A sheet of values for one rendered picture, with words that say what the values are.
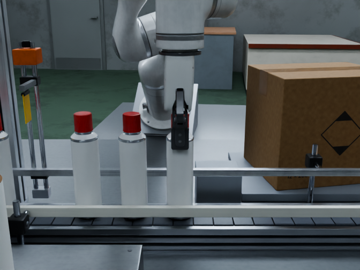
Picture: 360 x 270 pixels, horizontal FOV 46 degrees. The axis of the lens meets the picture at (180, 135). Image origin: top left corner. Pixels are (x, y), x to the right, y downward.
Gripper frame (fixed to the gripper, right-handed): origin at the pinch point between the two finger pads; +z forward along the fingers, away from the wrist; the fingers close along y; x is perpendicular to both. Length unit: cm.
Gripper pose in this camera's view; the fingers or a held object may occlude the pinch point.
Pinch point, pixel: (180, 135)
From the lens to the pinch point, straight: 79.7
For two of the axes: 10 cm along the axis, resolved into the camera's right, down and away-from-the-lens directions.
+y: 0.0, 2.9, -9.6
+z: 0.0, 9.6, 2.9
